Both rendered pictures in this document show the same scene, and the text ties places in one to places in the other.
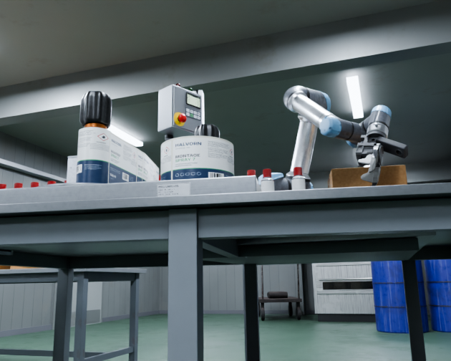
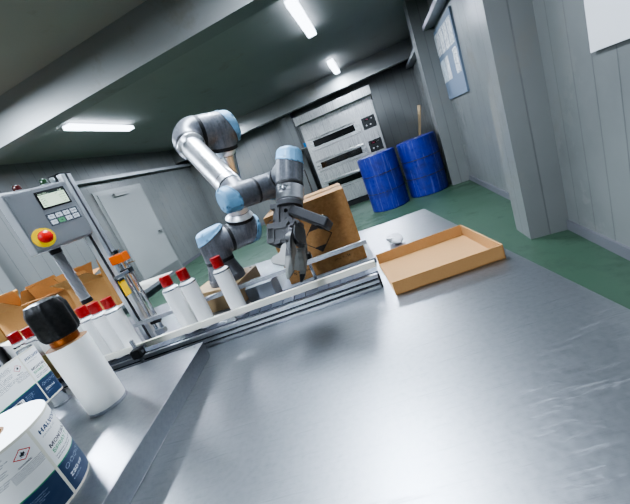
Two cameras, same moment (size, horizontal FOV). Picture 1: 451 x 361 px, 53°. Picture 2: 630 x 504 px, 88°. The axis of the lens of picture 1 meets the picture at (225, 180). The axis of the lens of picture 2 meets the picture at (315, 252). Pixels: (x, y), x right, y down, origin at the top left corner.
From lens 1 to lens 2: 1.06 m
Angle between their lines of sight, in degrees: 28
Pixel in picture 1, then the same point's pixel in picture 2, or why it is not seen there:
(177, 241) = not seen: outside the picture
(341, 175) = not seen: hidden behind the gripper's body
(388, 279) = (373, 174)
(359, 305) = (358, 190)
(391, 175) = (331, 204)
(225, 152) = (0, 478)
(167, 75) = (96, 69)
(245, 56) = (163, 20)
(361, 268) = (353, 163)
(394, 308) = (381, 194)
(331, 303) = not seen: hidden behind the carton
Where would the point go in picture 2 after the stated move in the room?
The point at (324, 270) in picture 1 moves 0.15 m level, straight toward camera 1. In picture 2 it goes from (327, 174) to (326, 174)
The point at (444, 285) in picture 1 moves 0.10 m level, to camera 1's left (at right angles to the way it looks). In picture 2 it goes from (414, 163) to (408, 165)
